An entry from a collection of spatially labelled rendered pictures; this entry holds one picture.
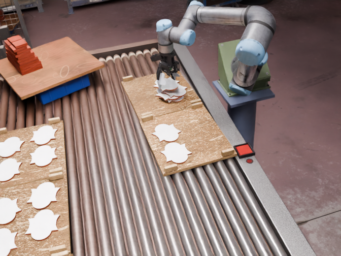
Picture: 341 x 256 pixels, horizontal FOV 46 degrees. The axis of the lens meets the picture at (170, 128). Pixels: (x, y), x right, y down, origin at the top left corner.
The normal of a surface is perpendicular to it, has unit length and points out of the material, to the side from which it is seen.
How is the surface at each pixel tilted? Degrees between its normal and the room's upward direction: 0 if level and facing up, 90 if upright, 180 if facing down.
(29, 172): 0
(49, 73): 0
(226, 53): 45
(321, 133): 0
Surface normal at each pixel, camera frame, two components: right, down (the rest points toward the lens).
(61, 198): -0.07, -0.78
